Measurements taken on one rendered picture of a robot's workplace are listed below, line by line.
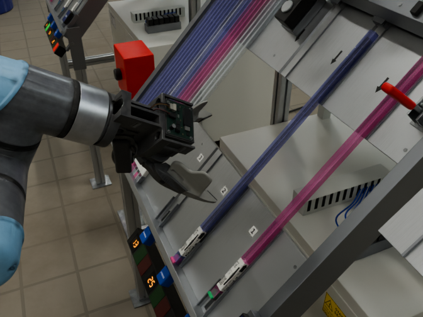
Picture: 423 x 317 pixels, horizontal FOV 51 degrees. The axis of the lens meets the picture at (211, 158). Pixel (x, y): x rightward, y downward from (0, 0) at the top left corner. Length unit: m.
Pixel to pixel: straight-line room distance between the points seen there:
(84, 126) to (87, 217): 1.49
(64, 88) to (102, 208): 1.53
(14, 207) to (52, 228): 1.51
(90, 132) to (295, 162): 0.78
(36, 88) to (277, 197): 0.73
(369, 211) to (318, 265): 0.10
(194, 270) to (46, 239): 1.25
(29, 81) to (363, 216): 0.44
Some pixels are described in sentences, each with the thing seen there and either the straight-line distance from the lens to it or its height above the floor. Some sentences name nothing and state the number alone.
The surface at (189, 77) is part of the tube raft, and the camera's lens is 1.02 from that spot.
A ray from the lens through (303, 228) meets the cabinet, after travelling 1.05.
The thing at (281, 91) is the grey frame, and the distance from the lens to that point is 1.36.
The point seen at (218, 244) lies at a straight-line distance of 0.77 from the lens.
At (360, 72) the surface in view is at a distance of 0.74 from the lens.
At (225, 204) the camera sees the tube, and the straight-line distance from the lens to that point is 0.77.
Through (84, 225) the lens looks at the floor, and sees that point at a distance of 2.00.
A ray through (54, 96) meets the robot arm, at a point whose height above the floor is 1.10.
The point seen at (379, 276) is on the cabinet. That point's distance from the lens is 1.00.
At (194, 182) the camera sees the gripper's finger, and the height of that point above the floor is 0.94.
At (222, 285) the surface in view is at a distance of 0.73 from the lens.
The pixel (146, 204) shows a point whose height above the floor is 0.73.
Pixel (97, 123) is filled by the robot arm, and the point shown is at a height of 1.06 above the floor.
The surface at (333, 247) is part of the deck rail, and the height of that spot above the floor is 0.90.
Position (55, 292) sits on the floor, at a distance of 1.79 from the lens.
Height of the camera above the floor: 1.34
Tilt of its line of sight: 36 degrees down
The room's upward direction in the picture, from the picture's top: straight up
